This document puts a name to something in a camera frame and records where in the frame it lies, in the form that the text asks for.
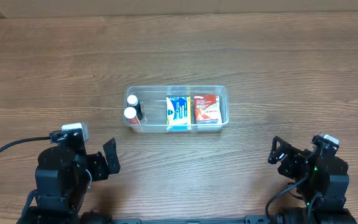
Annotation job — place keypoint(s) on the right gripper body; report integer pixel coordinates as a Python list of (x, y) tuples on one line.
[(289, 155)]

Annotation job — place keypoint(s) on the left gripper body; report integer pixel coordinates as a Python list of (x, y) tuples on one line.
[(103, 162)]

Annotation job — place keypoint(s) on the orange tube white cap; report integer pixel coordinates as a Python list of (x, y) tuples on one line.
[(130, 115)]

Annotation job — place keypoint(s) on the dark bottle white cap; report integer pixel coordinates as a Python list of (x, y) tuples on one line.
[(134, 102)]

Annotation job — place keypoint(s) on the blue VapoDrops box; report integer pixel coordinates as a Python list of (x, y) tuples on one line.
[(178, 110)]

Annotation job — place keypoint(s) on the red medicine box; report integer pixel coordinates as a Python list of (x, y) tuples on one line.
[(205, 109)]

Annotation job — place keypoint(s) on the white medicine box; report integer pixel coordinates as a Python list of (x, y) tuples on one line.
[(218, 113)]

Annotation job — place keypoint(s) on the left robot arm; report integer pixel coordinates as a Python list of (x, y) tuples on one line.
[(63, 175)]

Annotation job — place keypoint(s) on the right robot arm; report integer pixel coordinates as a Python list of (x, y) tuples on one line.
[(319, 177)]

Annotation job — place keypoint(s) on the clear plastic container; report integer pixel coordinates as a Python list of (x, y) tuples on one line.
[(154, 106)]

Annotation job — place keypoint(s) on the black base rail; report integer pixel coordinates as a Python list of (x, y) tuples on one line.
[(191, 221)]

